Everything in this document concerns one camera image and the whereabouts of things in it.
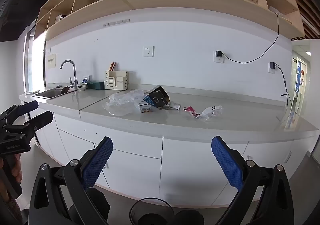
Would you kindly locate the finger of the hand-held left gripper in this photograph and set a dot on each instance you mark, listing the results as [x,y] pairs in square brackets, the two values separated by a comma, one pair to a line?
[27,106]
[41,119]

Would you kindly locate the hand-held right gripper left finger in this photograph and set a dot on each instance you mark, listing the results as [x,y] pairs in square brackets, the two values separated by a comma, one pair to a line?
[96,165]

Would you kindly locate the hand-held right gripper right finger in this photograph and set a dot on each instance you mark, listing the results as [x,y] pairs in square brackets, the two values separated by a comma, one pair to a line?
[228,165]

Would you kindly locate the clear printed plastic wrapper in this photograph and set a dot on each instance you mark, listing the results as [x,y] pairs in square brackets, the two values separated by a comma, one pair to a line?
[211,112]

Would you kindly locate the blue snack bag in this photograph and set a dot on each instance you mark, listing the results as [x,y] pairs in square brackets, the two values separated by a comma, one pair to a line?
[157,97]

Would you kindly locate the person's left forearm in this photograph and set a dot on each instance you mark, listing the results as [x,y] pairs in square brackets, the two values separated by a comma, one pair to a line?
[11,211]

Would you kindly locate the person's left hand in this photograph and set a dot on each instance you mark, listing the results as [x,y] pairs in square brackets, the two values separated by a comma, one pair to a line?
[18,167]

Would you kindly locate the steel sink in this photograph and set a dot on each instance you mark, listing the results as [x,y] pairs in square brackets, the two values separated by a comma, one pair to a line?
[48,93]

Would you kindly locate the dark brown sponge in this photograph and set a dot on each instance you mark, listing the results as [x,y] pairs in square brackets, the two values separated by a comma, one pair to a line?
[65,89]

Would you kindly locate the white base cabinet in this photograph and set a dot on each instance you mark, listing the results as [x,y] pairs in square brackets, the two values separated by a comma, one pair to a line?
[187,165]

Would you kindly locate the window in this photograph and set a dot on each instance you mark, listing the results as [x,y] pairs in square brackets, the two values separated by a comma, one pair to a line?
[32,65]

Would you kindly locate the white patterned bowl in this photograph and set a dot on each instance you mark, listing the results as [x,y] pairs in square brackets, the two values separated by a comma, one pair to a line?
[81,87]

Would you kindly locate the steel faucet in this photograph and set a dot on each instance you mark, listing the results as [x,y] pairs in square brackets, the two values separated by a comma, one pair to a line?
[74,75]

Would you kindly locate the blue white packet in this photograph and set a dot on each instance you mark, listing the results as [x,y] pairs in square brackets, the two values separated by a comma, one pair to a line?
[86,79]

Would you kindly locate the dark green box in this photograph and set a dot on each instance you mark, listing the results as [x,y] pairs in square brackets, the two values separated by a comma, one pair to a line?
[95,85]

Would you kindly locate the large clear plastic bag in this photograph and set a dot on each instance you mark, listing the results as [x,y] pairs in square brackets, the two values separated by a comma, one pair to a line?
[120,105]

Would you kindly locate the red wrapper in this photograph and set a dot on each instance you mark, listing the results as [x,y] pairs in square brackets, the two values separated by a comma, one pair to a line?
[190,110]

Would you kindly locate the person's black shoe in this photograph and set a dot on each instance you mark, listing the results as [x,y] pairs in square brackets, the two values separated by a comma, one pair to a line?
[187,218]

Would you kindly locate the small white carton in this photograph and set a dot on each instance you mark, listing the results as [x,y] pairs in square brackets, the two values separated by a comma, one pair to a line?
[143,107]

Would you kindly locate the acrylic sign stand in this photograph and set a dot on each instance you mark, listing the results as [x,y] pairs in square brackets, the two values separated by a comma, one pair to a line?
[291,120]

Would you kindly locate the small white sachet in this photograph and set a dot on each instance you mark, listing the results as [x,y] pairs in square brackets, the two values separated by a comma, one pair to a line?
[175,106]

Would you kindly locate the cream utensil organizer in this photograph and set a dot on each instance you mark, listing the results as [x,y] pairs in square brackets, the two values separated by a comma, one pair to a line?
[116,81]

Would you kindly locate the brown chopsticks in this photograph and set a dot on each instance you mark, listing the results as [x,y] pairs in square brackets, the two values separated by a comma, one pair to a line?
[113,66]

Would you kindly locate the grey power adapter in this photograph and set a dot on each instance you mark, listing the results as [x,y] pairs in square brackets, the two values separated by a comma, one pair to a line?
[272,65]

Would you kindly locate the black power adapter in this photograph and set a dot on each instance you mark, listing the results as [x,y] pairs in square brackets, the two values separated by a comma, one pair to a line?
[219,53]

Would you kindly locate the white wall notice paper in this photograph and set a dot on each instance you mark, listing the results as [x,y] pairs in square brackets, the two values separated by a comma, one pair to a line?
[51,61]

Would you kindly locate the blue wall poster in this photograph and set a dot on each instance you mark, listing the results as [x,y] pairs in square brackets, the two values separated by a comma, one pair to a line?
[299,77]

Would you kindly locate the white wall power strip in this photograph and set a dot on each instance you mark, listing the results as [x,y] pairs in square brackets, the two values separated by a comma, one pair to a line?
[116,22]

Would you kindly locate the white wall outlet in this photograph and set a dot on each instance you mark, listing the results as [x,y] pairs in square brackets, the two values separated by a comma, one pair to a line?
[148,51]

